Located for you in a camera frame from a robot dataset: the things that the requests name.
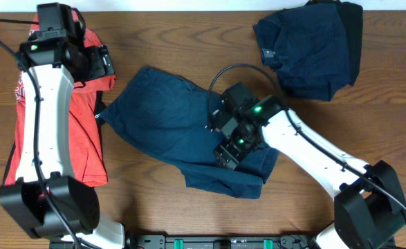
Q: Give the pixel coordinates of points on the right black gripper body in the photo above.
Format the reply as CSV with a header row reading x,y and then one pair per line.
x,y
229,156

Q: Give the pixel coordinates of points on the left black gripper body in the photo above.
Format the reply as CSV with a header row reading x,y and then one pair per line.
x,y
97,61

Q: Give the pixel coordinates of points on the navy blue shorts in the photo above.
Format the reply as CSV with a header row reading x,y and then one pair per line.
x,y
165,116

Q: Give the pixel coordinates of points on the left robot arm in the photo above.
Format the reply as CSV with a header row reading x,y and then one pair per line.
x,y
46,200

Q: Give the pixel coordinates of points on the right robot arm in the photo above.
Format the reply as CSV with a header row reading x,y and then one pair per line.
x,y
369,203

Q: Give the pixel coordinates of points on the red printed t-shirt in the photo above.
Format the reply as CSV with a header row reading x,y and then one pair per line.
x,y
85,138

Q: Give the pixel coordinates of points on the folded navy garment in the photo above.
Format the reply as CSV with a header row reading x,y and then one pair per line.
x,y
307,49

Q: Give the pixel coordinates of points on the folded black garment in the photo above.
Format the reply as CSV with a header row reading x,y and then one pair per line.
x,y
351,15

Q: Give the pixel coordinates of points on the green clip on rail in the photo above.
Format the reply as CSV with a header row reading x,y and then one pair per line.
x,y
267,244
178,244

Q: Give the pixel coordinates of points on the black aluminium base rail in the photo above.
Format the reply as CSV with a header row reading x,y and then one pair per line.
x,y
162,242

